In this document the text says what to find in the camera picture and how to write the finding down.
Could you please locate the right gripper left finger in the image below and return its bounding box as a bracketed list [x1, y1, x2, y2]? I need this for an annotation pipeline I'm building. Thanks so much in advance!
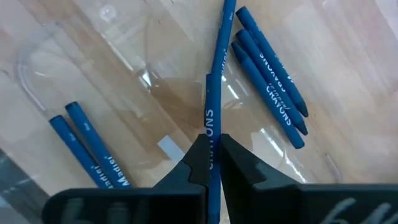
[41, 133, 211, 224]

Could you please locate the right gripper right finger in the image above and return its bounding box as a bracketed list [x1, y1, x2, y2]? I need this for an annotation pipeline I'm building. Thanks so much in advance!
[220, 133, 398, 224]

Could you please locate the large clear plastic bin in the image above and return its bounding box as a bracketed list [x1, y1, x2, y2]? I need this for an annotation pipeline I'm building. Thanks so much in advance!
[0, 0, 398, 200]

